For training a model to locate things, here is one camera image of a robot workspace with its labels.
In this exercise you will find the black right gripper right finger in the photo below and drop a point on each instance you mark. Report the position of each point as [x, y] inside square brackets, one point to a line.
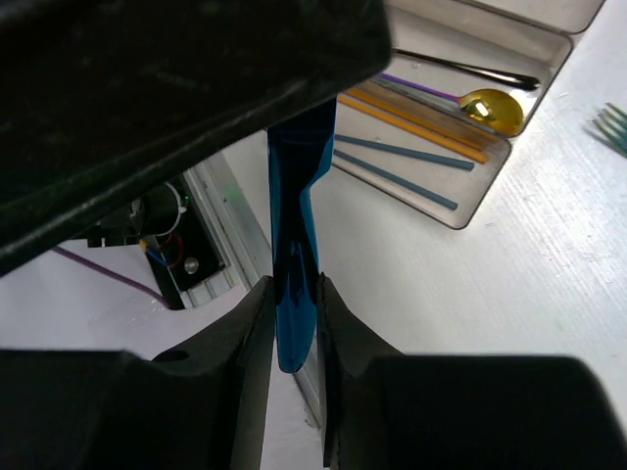
[384, 409]

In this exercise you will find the iridescent rainbow spoon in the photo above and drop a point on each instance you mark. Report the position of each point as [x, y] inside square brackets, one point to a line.
[490, 107]

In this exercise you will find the blue table knife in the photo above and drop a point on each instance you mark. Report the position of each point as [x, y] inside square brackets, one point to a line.
[299, 152]

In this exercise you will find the iridescent rainbow fork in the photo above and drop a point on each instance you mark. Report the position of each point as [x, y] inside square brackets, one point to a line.
[609, 127]

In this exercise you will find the black spoon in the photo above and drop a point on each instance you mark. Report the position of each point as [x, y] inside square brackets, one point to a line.
[515, 80]

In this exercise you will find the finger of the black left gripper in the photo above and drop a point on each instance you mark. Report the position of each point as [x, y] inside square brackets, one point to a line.
[103, 100]

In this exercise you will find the clear four-compartment organizer tray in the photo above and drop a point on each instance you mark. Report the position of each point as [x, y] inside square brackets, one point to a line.
[528, 37]

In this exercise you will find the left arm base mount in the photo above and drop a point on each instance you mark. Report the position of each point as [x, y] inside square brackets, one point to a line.
[187, 230]

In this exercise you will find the grey-blue chopstick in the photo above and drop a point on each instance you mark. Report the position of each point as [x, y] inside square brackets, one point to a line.
[400, 181]
[406, 152]

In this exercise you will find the orange chopstick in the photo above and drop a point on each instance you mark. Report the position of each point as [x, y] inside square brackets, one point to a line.
[416, 130]
[425, 116]

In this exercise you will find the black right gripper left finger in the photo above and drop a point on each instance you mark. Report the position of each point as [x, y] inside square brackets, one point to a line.
[198, 405]

